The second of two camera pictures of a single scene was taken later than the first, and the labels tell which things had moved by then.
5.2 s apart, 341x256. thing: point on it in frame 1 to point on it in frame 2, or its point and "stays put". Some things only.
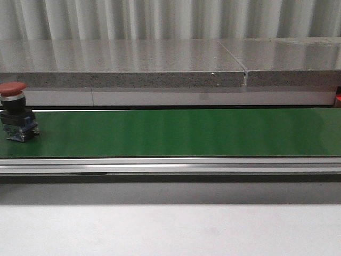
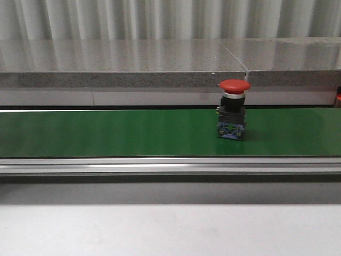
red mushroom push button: [19, 122] to [232, 110]
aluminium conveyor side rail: [256, 165] stays put
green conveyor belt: [263, 132] stays put
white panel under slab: [185, 96] stays put
